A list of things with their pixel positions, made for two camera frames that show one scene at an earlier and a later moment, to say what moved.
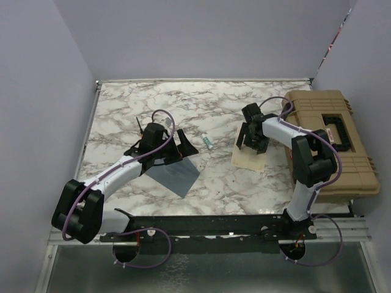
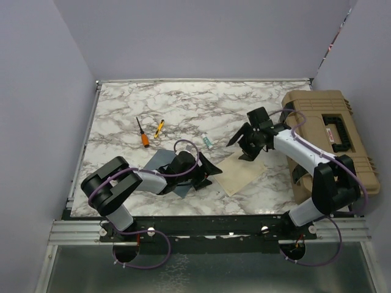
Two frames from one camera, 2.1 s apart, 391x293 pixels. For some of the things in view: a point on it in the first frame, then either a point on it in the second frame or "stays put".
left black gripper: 184,149 → 212,170
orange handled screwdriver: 141,130 stays put
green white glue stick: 209,144 stays put
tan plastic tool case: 327,112 stays put
